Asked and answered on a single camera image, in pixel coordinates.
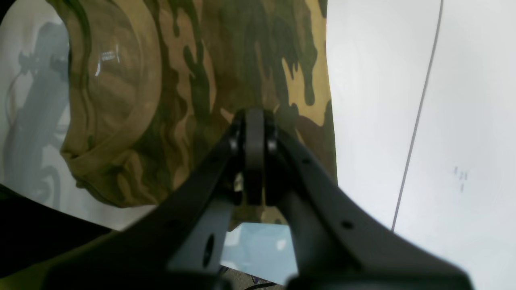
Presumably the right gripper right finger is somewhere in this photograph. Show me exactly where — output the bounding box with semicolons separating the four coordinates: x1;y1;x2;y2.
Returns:
264;112;472;290

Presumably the camouflage t-shirt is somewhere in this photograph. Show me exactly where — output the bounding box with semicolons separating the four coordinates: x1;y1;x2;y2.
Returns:
49;0;337;209

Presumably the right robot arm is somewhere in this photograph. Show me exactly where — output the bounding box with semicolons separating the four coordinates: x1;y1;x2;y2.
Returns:
1;109;472;290

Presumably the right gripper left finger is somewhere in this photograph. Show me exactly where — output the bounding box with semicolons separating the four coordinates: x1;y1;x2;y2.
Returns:
42;108;265;290

